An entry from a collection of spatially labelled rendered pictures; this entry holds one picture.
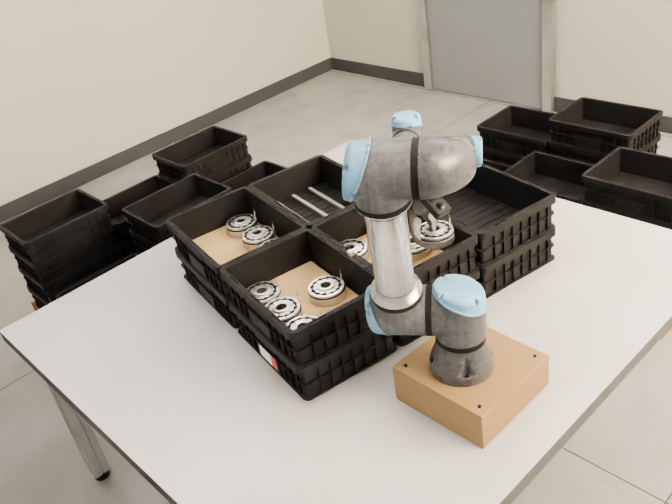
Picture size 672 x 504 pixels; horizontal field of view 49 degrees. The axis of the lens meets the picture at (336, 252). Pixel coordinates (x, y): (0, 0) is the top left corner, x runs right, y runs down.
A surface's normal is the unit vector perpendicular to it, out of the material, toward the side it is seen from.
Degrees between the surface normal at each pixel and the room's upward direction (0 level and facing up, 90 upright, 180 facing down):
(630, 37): 90
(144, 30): 90
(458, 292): 10
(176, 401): 0
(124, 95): 90
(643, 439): 0
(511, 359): 3
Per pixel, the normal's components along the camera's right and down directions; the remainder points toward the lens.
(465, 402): -0.11, -0.84
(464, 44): -0.71, 0.47
